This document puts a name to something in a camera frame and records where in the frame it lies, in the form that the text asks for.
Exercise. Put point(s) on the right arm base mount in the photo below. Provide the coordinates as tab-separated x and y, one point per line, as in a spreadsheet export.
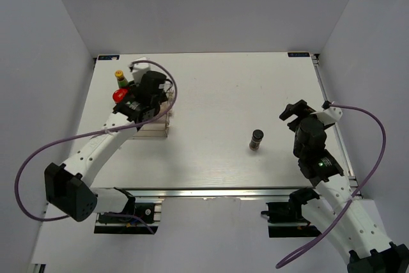
285	219

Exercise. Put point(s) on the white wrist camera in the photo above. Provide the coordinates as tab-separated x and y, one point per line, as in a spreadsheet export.
328	115
138	68

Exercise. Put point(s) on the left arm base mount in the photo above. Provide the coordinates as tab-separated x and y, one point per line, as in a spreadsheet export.
141	218

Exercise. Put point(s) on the green bottle yellow cap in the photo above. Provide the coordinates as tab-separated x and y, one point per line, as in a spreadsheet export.
122	81

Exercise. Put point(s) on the clear tiered acrylic rack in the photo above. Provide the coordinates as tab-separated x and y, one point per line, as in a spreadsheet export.
160	127

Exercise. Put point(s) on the small black cap jar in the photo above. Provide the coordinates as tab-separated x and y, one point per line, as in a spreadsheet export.
256	138

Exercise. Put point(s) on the red lid sauce jar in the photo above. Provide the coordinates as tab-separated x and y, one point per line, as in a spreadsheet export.
120	94

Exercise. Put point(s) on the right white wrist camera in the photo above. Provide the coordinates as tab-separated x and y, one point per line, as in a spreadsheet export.
328	115

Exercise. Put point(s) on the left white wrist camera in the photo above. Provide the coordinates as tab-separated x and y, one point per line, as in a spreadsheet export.
138	68

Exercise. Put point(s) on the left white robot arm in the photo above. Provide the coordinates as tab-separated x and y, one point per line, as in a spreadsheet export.
68	185

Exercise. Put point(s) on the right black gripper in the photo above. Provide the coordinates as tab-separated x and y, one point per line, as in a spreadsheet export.
300	109

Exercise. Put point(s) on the left blue table label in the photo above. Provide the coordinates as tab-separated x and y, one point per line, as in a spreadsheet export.
112	57

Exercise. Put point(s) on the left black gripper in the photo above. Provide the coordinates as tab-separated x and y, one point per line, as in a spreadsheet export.
162	98

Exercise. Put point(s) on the blue table label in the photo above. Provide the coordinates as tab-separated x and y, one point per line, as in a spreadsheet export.
112	57
298	55

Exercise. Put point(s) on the right blue table label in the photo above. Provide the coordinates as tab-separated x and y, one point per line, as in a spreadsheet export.
298	55

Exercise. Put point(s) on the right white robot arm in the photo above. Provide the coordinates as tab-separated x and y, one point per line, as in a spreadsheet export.
330	204

